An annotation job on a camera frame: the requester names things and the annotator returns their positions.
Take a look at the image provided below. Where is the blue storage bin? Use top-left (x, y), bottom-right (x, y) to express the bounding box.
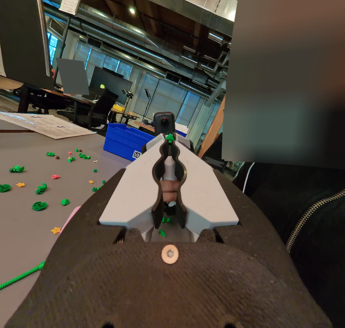
top-left (104, 123), bottom-right (156, 161)

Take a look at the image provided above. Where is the wooden beam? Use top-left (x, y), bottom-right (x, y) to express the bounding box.
top-left (198, 95), bottom-right (225, 159)

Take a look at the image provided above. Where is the white cable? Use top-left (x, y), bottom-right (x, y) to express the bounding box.
top-left (242, 162), bottom-right (256, 194)

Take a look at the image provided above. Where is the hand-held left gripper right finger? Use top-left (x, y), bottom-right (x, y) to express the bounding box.
top-left (172, 139), bottom-right (239, 242)

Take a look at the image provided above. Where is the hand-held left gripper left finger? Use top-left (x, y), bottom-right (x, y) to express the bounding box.
top-left (99, 139), bottom-right (169, 242)

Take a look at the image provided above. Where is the black monitor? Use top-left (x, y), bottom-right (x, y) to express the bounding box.
top-left (89, 66), bottom-right (133, 105)

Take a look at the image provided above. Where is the leaflet in plastic sleeve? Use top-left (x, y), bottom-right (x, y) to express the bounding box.
top-left (0, 112), bottom-right (95, 139)

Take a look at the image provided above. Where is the person's black jacket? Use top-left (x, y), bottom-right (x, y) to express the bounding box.
top-left (232, 161), bottom-right (345, 328)

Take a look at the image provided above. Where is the black light stand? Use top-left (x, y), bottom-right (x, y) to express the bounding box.
top-left (144, 88), bottom-right (152, 122)

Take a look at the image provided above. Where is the black board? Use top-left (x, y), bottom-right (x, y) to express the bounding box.
top-left (0, 0), bottom-right (55, 89)

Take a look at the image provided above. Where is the cluster of green leaves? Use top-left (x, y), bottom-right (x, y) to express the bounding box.
top-left (67, 152), bottom-right (91, 163)

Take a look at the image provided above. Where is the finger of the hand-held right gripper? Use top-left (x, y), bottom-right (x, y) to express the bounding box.
top-left (175, 136), bottom-right (194, 152)
top-left (146, 133), bottom-right (166, 153)

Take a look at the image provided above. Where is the black camera tripod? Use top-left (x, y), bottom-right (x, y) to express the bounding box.
top-left (122, 88), bottom-right (134, 124)

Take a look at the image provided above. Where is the green toy flower stem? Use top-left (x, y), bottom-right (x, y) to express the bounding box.
top-left (0, 261), bottom-right (46, 290)

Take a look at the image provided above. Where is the person's right hand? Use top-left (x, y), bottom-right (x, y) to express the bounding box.
top-left (161, 179), bottom-right (179, 202)

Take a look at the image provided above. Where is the pink toy watering can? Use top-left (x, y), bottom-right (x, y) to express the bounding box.
top-left (60, 206), bottom-right (81, 233)

